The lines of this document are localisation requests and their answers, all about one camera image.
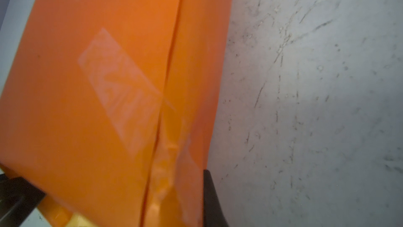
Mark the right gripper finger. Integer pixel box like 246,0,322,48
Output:
203,169,229,227

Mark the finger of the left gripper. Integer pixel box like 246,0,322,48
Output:
1,174,46,227

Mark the yellow orange wrapping paper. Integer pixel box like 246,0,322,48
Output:
1,0,232,227

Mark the clear adhesive tape strip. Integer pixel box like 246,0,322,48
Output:
78,29,208,203

